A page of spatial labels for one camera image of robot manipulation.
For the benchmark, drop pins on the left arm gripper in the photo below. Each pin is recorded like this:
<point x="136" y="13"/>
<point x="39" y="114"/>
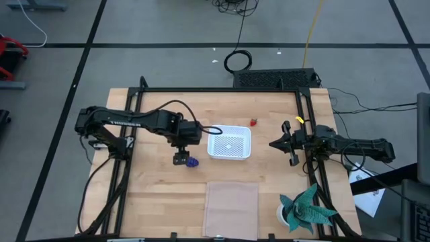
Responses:
<point x="188" y="132"/>

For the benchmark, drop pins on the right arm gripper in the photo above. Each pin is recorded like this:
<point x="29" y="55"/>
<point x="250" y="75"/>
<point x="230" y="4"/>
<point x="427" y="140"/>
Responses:
<point x="298" y="142"/>

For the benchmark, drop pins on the purple grape bunch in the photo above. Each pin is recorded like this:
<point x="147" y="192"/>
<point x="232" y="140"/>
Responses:
<point x="192" y="162"/>

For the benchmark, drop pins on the red strawberry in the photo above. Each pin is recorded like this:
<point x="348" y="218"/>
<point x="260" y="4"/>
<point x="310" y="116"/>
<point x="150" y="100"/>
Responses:
<point x="253" y="122"/>

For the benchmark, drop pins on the white perforated plastic basket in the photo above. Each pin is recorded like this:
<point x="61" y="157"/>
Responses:
<point x="229" y="146"/>

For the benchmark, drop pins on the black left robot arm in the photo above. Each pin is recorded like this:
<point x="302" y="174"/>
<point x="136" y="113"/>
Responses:
<point x="111" y="119"/>

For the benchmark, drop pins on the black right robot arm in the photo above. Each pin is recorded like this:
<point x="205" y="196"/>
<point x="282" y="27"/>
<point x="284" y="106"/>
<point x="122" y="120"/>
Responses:
<point x="369" y="148"/>

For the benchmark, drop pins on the yellow tag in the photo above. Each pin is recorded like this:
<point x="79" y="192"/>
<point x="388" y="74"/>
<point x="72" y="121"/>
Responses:
<point x="299" y="119"/>

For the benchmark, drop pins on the black perforated computer case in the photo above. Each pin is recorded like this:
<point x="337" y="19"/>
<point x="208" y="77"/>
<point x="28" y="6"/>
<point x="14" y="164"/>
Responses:
<point x="268" y="79"/>

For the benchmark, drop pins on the green plant in white pot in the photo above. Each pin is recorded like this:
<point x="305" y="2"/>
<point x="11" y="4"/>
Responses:
<point x="302" y="211"/>

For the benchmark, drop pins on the pink cloth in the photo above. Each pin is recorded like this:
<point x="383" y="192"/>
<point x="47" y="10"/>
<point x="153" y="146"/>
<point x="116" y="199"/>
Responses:
<point x="231" y="211"/>

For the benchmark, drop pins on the black table clamp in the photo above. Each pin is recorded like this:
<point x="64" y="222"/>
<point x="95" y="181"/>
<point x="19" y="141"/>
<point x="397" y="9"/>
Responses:
<point x="173" y="236"/>
<point x="272" y="237"/>

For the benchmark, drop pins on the white paper sheet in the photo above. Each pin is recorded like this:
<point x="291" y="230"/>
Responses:
<point x="369" y="198"/>

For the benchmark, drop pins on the black beam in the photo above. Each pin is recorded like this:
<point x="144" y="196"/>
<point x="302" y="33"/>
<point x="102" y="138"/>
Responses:
<point x="383" y="179"/>

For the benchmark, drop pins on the dark grey desk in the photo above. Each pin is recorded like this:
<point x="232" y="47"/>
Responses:
<point x="408" y="215"/>

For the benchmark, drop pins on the black keyboard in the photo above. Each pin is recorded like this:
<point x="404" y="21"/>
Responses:
<point x="423" y="218"/>

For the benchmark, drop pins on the grey metal foot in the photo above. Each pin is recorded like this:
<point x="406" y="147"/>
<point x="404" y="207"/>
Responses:
<point x="11" y="85"/>

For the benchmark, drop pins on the red cart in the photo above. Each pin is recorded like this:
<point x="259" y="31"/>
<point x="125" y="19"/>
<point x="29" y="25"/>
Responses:
<point x="16" y="42"/>

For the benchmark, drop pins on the black aluminium frame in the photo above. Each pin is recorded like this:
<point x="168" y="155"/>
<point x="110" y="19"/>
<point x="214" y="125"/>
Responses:
<point x="218" y="89"/>

